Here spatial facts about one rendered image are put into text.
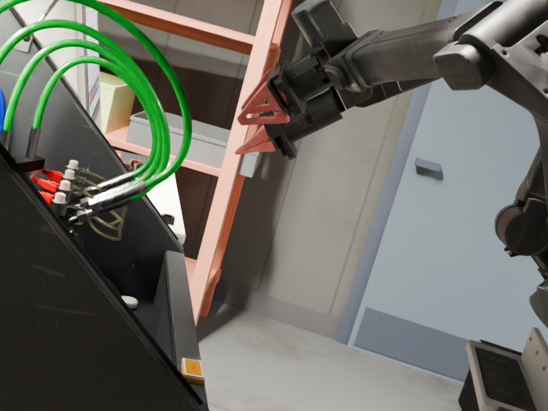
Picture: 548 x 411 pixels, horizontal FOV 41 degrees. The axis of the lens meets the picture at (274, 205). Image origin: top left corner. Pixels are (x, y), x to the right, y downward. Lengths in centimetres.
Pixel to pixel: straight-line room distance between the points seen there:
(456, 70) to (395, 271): 307
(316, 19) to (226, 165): 206
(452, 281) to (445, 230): 27
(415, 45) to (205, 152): 237
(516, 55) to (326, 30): 45
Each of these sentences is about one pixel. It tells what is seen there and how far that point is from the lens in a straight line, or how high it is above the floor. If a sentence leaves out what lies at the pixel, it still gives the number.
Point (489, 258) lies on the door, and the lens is 374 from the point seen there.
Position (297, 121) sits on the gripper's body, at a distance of 128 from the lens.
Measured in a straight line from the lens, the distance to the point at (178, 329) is 121.
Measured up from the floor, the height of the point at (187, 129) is 126.
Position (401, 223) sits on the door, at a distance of 367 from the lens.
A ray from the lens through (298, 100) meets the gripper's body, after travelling 110.
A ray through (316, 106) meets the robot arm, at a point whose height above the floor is 134.
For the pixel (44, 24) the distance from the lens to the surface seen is 125.
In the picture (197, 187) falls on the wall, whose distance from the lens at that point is 384.
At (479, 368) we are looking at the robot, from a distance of 120.
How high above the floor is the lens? 145
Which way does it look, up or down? 13 degrees down
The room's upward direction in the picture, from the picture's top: 16 degrees clockwise
